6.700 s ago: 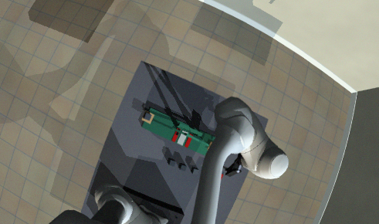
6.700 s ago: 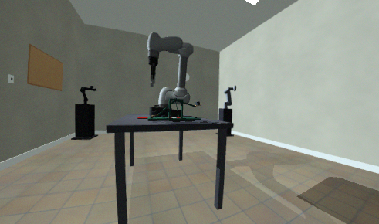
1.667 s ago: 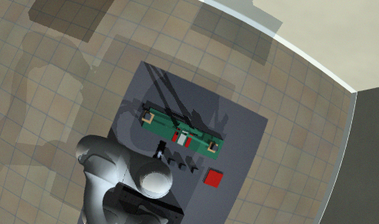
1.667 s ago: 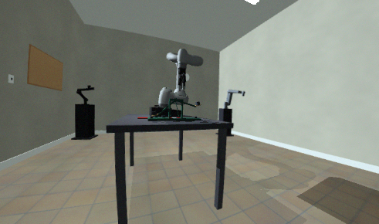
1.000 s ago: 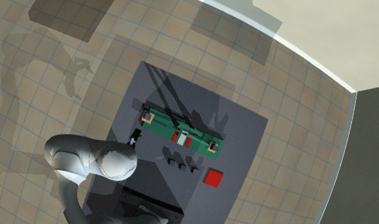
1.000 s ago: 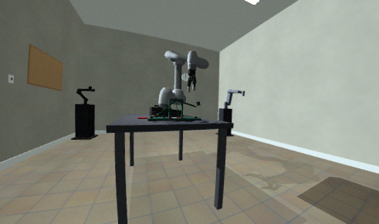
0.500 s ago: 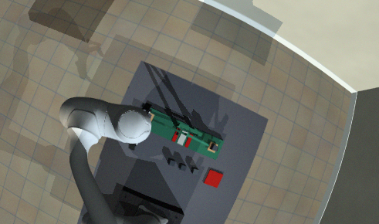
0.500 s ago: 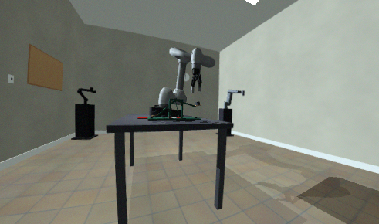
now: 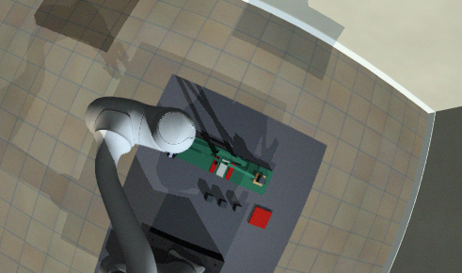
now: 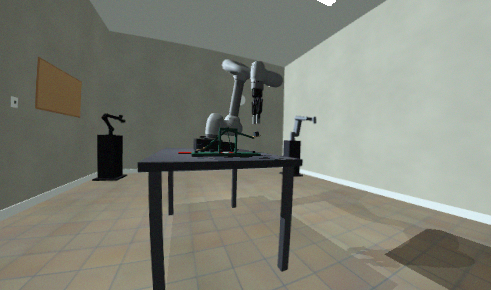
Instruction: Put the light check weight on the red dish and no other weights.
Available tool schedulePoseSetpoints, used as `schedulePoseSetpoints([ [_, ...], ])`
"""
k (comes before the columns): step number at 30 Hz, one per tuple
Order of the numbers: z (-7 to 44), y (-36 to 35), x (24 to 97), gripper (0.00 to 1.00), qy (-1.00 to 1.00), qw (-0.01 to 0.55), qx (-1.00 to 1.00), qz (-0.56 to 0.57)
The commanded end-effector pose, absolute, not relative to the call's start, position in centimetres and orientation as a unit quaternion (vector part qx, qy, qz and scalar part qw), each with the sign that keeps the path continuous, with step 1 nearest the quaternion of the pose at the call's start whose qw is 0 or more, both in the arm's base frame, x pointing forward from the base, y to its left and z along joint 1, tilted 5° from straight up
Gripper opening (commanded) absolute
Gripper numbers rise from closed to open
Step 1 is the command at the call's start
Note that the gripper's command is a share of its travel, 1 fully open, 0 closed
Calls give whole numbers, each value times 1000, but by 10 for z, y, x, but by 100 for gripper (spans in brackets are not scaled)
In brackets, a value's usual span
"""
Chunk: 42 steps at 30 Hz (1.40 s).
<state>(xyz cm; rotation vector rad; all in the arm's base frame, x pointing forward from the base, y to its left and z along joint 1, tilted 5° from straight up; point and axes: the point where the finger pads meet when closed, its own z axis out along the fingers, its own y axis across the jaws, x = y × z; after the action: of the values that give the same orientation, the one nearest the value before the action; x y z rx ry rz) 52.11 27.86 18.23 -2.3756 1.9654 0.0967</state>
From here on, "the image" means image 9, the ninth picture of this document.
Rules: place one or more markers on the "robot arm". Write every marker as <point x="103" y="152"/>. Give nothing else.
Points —
<point x="118" y="124"/>

